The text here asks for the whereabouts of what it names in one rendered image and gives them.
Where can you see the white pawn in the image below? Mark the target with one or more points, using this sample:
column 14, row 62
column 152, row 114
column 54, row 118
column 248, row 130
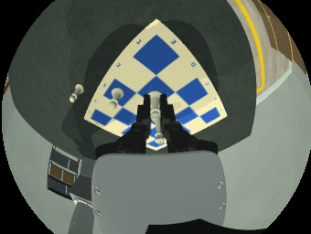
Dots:
column 117, row 94
column 79, row 89

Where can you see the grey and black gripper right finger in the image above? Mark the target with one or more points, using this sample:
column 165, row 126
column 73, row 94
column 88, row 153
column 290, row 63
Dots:
column 177, row 139

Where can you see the blue and cream chessboard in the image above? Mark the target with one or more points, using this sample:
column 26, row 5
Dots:
column 156, row 59

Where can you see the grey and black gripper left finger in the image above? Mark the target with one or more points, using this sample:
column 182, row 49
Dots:
column 134, row 141

